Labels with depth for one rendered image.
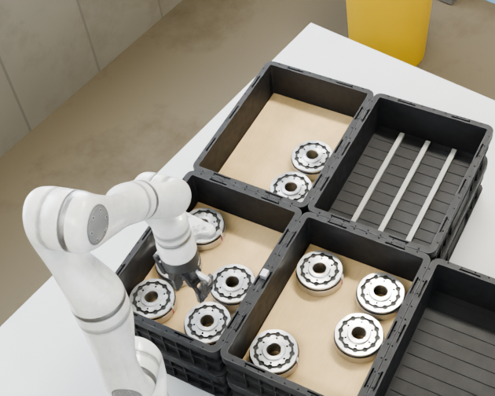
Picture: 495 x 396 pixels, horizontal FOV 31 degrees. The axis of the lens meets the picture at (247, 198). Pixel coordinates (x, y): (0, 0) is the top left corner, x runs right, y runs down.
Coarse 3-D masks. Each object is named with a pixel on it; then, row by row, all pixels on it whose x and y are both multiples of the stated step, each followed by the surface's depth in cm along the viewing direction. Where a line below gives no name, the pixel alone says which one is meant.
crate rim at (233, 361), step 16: (336, 224) 192; (288, 240) 191; (384, 240) 188; (416, 256) 185; (272, 272) 186; (416, 288) 180; (240, 320) 179; (400, 320) 176; (224, 352) 175; (384, 352) 172; (240, 368) 174; (272, 384) 172; (288, 384) 170; (368, 384) 168
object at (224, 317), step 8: (200, 304) 191; (208, 304) 190; (216, 304) 190; (192, 312) 190; (200, 312) 189; (216, 312) 189; (224, 312) 189; (192, 320) 188; (224, 320) 188; (192, 328) 187; (216, 328) 187; (224, 328) 186; (192, 336) 186; (200, 336) 186; (208, 336) 186; (216, 336) 185
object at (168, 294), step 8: (144, 280) 196; (152, 280) 196; (160, 280) 196; (136, 288) 195; (144, 288) 195; (160, 288) 194; (168, 288) 194; (136, 296) 194; (168, 296) 193; (136, 304) 193; (160, 304) 192; (168, 304) 192; (136, 312) 191; (144, 312) 191; (152, 312) 191; (160, 312) 190
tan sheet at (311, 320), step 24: (360, 264) 197; (288, 288) 195; (408, 288) 192; (288, 312) 191; (312, 312) 190; (336, 312) 190; (360, 312) 189; (312, 336) 187; (360, 336) 186; (384, 336) 185; (312, 360) 183; (336, 360) 183; (312, 384) 180; (336, 384) 179; (360, 384) 179
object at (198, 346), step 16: (192, 176) 205; (208, 176) 204; (240, 192) 200; (256, 192) 200; (288, 208) 196; (288, 224) 193; (144, 240) 194; (128, 256) 192; (272, 256) 188; (256, 288) 184; (240, 304) 182; (144, 320) 182; (176, 336) 179; (224, 336) 177; (208, 352) 176
